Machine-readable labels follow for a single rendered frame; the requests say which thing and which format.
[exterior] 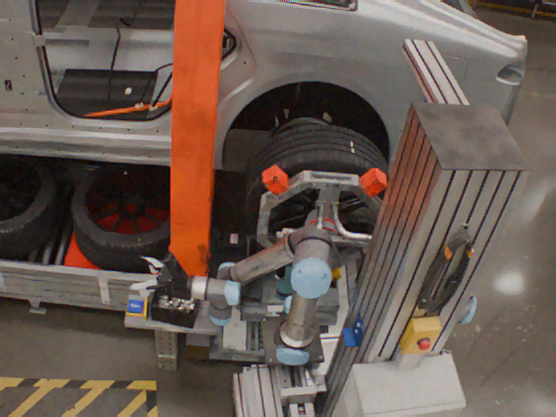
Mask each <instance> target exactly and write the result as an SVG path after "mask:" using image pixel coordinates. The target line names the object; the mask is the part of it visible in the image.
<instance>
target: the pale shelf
mask: <svg viewBox="0 0 556 417"><path fill-rule="evenodd" d="M148 298H149V303H148V309H147V315H146V321H144V317H134V316H126V313H125V322H124V326H125V327H127V328H142V329H147V330H159V331H174V332H176V333H191V334H207V335H215V336H217V327H218V325H216V324H214V323H213V322H212V321H211V319H210V316H209V311H210V302H207V301H200V307H199V309H198V312H197V316H196V322H195V326H194V328H193V329H189V328H184V327H179V326H175V325H169V324H164V323H160V322H156V321H155V320H151V307H150V304H151V303H150V302H151V300H152V297H148ZM128 300H143V301H144V302H145V301H146V298H143V297H142V296H141V295H131V294H129V295H128V299H127V301H128Z"/></svg>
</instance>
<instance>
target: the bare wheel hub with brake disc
mask: <svg viewBox="0 0 556 417"><path fill-rule="evenodd" d="M315 124H319V125H320V124H324V125H326V124H327V123H326V122H324V121H322V120H320V119H316V118H310V117H302V118H296V119H293V120H290V121H288V122H286V123H285V124H283V125H282V126H281V127H280V128H279V129H278V130H277V131H276V133H275V135H274V137H275V136H277V135H279V134H281V133H283V132H285V131H289V130H290V129H293V128H294V129H295V128H297V127H301V126H307V125H315ZM274 137H273V138H274Z"/></svg>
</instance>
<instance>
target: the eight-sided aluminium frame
mask: <svg viewBox="0 0 556 417"><path fill-rule="evenodd" d="M308 188H311V189H326V190H341V191H349V192H354V193H355V194H356V195H357V196H358V197H359V198H360V199H361V200H362V201H363V202H364V203H365V204H366V205H367V206H368V207H369V208H370V209H371V210H372V211H373V212H374V215H375V217H376V219H378V213H379V210H380V207H381V204H382V200H381V199H380V198H379V197H378V195H376V196H375V197H373V198H372V197H371V196H370V195H368V194H367V193H366V192H364V191H363V186H362V179H361V178H360V177H359V176H358V175H353V174H350V175H348V174H335V173H323V172H311V171H303V172H302V173H298V175H296V176H295V177H293V178H291V179H290V180H289V190H287V191H285V192H284V193H282V194H280V195H278V196H277V197H276V196H274V195H273V194H272V193H271V192H270V191H269V192H266V194H264V195H262V198H261V206H260V213H259V220H258V226H257V241H258V242H259V243H260V244H262V245H263V246H264V247H266V248H267V247H269V246H271V245H273V244H275V243H277V242H276V241H275V236H274V235H273V234H272V233H271V232H269V231H268V223H269V217H270V211H271V209H272V208H274V207H275V206H277V205H279V204H281V203H282V202H284V201H286V200H288V199H289V198H291V197H293V196H294V195H296V194H298V193H300V192H301V191H303V190H305V189H308ZM358 258H360V249H359V247H346V248H344V249H342V250H340V251H339V254H338V256H337V257H336V258H335V259H334V260H333V262H332V269H338V268H342V266H344V265H346V264H348V263H350V262H352V261H354V260H356V259H358Z"/></svg>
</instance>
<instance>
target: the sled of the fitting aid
mask: <svg viewBox="0 0 556 417"><path fill-rule="evenodd" d="M261 292H262V276H261V277H259V278H256V279H254V280H252V281H250V282H249V288H248V291H247V293H246V294H245V295H241V299H240V321H250V322H260V321H259V319H260V317H265V316H266V310H267V308H261ZM316 315H317V319H318V326H320V325H332V326H335V325H336V321H337V319H338V312H336V311H321V310H317V311H316Z"/></svg>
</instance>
